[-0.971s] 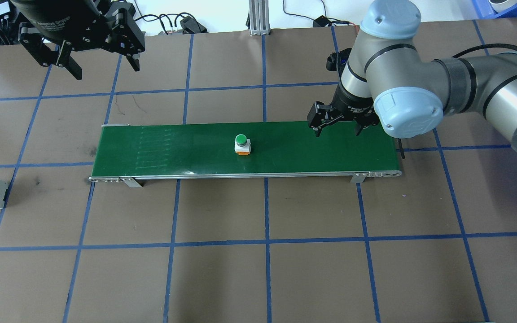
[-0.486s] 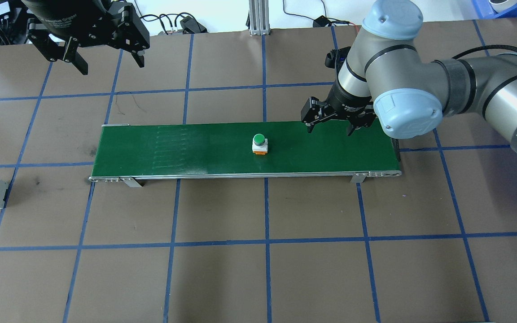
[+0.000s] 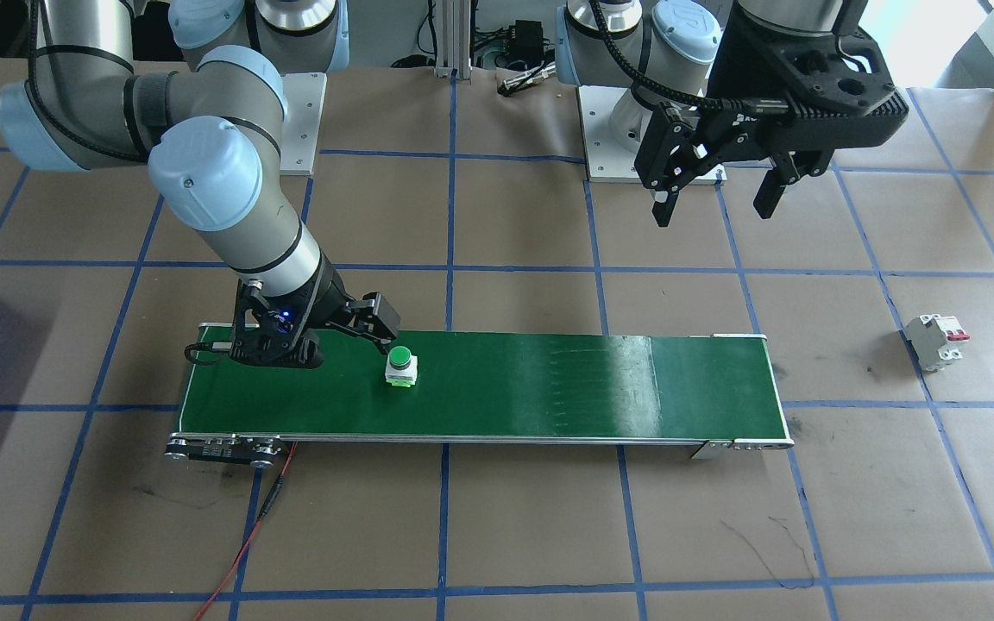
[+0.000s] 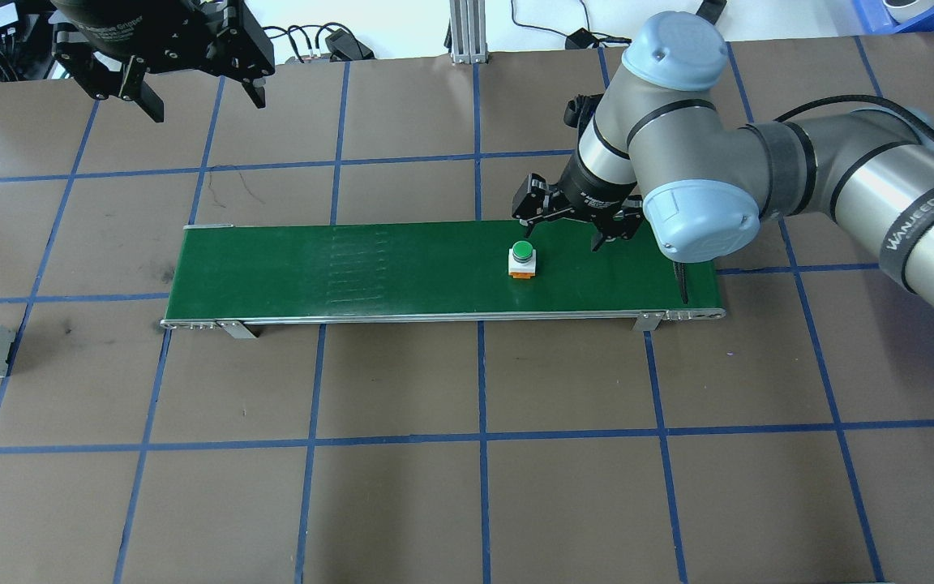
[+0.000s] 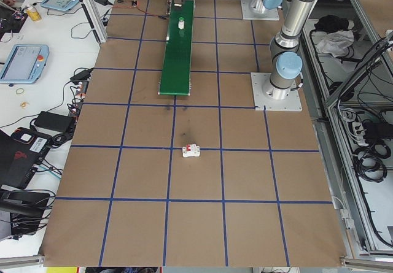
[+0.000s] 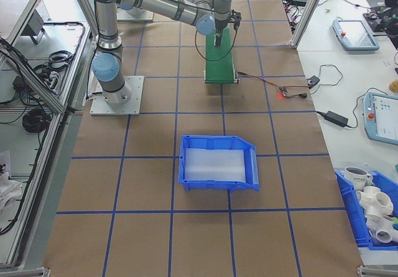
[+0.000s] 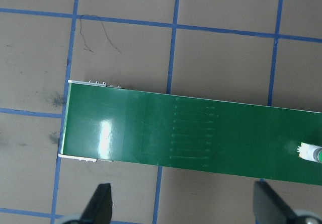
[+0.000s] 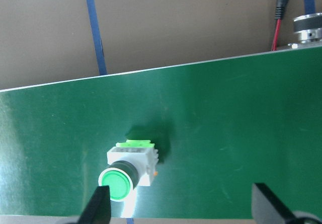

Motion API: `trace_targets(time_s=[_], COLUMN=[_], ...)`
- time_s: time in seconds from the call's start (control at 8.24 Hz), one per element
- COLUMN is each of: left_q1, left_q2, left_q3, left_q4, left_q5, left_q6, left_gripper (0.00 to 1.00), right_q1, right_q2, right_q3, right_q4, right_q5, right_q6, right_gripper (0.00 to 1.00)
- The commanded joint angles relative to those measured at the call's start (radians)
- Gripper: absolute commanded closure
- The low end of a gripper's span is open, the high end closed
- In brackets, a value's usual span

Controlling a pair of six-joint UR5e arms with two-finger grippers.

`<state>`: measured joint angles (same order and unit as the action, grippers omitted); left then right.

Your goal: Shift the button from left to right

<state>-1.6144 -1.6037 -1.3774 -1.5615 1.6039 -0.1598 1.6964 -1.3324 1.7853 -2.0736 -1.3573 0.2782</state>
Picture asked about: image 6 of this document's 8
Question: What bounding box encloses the black electronics board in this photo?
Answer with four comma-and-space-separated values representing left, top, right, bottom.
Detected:
363, 5, 398, 37

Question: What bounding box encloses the aluminium frame post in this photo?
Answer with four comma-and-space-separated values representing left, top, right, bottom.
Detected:
290, 0, 327, 50

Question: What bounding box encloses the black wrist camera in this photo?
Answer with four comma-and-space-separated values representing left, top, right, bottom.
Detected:
229, 10, 243, 31

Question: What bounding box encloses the blue storage crate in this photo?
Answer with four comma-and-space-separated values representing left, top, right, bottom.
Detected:
334, 170, 398, 252

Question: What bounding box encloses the black box adapter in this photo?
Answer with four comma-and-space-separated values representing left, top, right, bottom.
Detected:
12, 77, 28, 92

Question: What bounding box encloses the black power adapter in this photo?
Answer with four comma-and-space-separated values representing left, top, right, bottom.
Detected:
324, 110, 349, 127

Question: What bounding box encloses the grey metal box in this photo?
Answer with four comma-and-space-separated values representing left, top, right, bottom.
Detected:
21, 9, 47, 45

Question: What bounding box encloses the white crumpled cloth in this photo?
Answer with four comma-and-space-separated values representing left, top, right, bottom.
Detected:
0, 151, 23, 218

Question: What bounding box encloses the aluminium extrusion bar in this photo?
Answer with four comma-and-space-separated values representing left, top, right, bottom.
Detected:
356, 264, 398, 277
0, 266, 50, 277

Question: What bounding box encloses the blue plastic bin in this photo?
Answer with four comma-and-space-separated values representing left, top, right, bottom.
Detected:
177, 134, 261, 192

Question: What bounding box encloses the green belt conveyor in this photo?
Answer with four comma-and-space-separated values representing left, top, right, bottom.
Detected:
203, 23, 241, 85

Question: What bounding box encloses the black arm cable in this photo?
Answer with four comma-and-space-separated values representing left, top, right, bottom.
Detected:
194, 27, 237, 62

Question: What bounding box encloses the white square mount plate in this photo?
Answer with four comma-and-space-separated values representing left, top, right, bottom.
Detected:
89, 75, 146, 116
116, 7, 154, 22

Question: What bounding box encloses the metal V-shaped frame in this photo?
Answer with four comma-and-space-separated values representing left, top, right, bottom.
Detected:
0, 0, 96, 270

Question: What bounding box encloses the black cable coil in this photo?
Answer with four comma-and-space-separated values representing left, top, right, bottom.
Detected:
22, 108, 51, 134
48, 51, 75, 70

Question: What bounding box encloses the red black power wire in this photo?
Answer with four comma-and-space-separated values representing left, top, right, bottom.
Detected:
237, 70, 280, 90

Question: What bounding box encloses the blue teach pendant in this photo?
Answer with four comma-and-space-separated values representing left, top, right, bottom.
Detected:
362, 90, 398, 144
332, 17, 381, 52

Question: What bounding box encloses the white printed mug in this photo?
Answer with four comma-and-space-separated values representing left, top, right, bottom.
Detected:
344, 166, 374, 193

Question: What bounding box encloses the white pipe fitting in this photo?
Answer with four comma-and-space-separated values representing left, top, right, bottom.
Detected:
365, 214, 398, 245
355, 185, 395, 220

